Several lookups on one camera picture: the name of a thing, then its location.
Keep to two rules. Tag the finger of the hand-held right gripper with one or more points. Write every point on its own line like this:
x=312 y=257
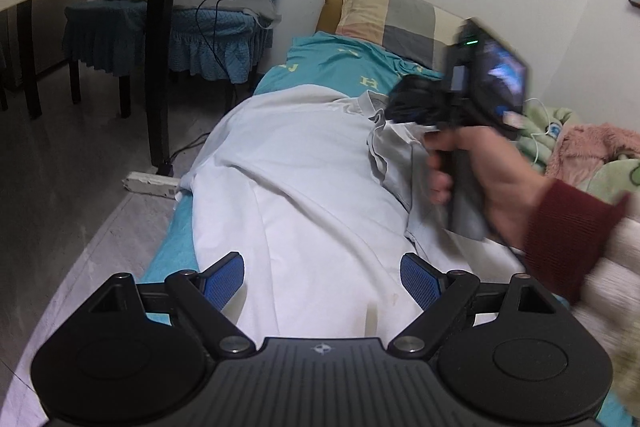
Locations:
x=412 y=99

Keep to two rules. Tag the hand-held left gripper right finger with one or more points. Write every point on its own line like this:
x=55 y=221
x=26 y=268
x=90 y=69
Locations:
x=420 y=279

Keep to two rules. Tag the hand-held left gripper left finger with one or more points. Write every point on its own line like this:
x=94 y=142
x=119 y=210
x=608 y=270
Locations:
x=225 y=279

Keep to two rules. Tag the white shirt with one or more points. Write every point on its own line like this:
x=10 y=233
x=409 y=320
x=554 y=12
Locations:
x=300 y=187

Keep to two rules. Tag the person's right hand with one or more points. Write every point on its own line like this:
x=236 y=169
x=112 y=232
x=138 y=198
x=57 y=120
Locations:
x=505 y=177

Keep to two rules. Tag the plaid pillow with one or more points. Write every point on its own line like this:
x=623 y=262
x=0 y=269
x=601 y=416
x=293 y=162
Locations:
x=400 y=22

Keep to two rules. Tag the teal printed bed sheet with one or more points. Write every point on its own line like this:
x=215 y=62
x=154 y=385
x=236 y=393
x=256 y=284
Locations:
x=320 y=67

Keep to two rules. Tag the pink fuzzy blanket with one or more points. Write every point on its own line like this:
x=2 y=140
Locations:
x=585 y=147

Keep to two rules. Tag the white power strip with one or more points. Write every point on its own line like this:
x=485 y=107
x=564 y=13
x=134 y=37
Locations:
x=150 y=184

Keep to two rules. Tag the brown cushion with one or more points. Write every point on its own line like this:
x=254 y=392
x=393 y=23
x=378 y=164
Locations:
x=327 y=12

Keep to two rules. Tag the green fleece blanket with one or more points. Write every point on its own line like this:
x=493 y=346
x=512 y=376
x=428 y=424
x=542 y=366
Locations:
x=617 y=172

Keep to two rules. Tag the grey cloth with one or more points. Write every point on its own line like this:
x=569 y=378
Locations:
x=240 y=2

